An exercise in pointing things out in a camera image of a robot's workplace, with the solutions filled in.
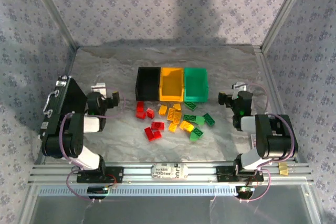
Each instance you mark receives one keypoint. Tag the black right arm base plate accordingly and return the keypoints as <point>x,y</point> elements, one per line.
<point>225,174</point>

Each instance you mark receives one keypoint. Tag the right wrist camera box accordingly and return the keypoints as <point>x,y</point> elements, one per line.
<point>239,86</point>

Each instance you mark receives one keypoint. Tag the yellow plastic bin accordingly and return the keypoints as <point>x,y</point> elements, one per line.
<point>170,85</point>

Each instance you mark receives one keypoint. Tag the small red lego brick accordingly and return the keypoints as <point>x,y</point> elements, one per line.
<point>140,105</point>
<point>150,113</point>
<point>157,134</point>
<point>141,115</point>

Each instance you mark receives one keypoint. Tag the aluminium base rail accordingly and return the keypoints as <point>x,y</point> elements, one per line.
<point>162,178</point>

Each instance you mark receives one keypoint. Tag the small yellow lego brick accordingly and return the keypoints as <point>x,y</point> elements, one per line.
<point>177,106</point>
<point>163,110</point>
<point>172,127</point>

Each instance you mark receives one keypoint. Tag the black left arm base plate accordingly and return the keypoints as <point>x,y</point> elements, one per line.
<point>115,174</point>

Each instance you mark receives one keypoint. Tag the black plastic bin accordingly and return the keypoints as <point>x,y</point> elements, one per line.
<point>147,85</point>

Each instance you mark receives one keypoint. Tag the yellow tape piece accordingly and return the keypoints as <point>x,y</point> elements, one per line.
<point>283,169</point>

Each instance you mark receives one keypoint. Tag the long red lego brick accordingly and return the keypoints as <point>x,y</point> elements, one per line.
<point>157,125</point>
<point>148,133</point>

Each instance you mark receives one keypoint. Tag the small black circuit board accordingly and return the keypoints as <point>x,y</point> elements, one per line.
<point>97,190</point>
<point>244,191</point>

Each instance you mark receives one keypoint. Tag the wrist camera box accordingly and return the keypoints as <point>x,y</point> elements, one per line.
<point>239,86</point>
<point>98,87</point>

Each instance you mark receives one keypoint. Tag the grey panel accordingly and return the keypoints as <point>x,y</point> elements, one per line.
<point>157,211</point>

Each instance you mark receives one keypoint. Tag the green plastic bin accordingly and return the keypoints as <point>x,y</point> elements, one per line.
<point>195,85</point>

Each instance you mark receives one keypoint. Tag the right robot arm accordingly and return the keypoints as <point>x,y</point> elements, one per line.
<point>273,140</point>

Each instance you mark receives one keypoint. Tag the aluminium frame post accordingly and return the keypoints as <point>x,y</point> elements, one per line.
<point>283,11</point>
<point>60,16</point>

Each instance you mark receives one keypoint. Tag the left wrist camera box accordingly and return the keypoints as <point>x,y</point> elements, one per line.
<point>98,87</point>

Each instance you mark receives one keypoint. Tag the printed white label sticker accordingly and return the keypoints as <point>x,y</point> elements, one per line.
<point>169,172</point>

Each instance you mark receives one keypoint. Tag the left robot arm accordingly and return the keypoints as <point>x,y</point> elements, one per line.
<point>76,129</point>

